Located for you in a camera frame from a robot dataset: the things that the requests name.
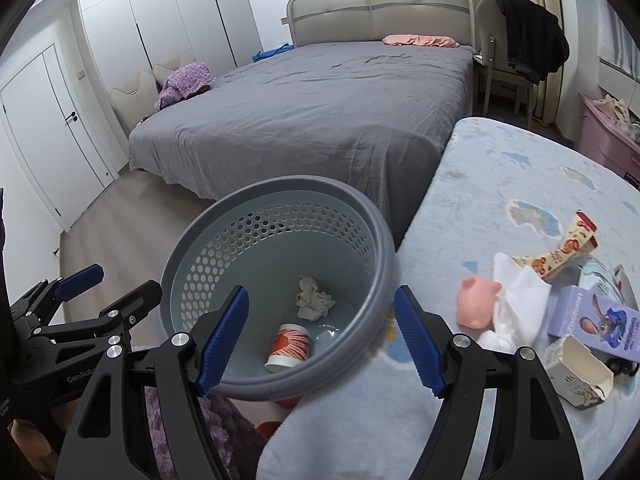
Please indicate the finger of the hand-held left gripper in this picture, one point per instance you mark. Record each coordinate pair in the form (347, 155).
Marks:
(80, 278)
(135, 301)

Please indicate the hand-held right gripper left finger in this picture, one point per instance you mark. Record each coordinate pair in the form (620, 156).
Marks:
(222, 340)

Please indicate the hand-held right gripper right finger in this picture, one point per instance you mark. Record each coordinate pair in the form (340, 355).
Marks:
(417, 345)

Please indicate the pink pig toy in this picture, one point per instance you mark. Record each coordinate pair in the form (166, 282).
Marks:
(475, 305)

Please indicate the grey perforated wastebasket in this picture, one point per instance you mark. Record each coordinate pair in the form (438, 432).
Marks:
(240, 240)

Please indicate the white tissue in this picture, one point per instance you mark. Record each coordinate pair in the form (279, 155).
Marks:
(312, 300)
(520, 300)

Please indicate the small white carton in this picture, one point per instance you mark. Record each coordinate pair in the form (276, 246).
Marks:
(575, 380)

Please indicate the purple cartoon box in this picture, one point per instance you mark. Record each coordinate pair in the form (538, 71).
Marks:
(590, 315)

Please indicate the beige snack wrapper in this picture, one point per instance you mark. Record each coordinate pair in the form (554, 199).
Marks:
(565, 247)

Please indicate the orange striped paper cup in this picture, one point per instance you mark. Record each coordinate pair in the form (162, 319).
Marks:
(290, 347)

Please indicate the red object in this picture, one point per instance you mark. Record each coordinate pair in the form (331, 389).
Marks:
(285, 404)

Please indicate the purple fuzzy cloth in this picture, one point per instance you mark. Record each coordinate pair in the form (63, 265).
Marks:
(230, 430)

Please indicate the crumpled white tissue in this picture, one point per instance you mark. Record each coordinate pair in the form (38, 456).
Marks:
(312, 300)

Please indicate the white double door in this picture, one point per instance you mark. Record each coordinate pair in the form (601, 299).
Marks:
(40, 125)

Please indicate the beige cushioned seat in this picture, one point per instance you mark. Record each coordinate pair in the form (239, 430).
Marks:
(131, 100)
(167, 67)

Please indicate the small black object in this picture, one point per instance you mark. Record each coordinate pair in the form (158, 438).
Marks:
(617, 367)

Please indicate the purple knitted blanket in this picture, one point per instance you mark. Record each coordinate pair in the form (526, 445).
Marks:
(180, 82)

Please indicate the grey bed with beige headboard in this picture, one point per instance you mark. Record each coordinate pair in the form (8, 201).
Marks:
(325, 110)

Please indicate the white wardrobe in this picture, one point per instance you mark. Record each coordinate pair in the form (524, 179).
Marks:
(150, 10)

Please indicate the pink storage box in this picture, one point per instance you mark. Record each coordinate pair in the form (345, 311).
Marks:
(600, 135)

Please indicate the blue cloth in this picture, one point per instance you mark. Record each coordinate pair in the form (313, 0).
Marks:
(272, 52)

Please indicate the pink cloth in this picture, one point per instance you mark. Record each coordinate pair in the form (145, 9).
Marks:
(420, 40)

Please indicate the pile of pale clothes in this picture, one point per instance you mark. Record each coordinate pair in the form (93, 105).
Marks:
(617, 107)

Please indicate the beige chair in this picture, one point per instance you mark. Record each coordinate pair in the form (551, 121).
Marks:
(487, 35)

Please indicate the black jacket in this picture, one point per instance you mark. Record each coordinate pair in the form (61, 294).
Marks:
(530, 35)

